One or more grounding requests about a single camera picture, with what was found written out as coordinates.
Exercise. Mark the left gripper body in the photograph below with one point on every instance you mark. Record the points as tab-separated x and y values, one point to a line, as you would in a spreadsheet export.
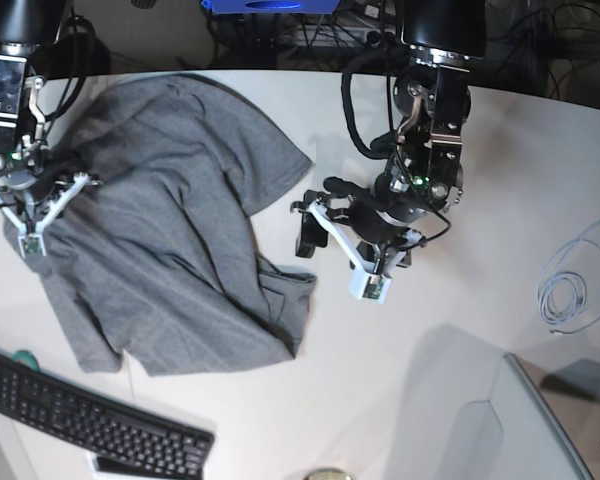
377	214

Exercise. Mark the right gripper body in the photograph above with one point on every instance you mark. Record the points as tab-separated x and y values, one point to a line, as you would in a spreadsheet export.
31	193

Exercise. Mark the grey t-shirt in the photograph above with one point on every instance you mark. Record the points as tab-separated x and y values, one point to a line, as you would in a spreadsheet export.
160	261

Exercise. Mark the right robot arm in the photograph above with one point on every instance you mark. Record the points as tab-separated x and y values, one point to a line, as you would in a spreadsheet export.
28	32

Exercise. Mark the green tape roll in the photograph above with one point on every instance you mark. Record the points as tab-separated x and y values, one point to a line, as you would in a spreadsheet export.
26	359

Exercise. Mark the round brass object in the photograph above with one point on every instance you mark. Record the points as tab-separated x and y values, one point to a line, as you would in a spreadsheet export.
328	473

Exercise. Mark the black computer keyboard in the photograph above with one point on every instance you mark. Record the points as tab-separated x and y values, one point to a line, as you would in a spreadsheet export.
145	443

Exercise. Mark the blue base plate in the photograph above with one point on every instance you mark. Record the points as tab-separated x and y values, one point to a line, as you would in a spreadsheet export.
223	7

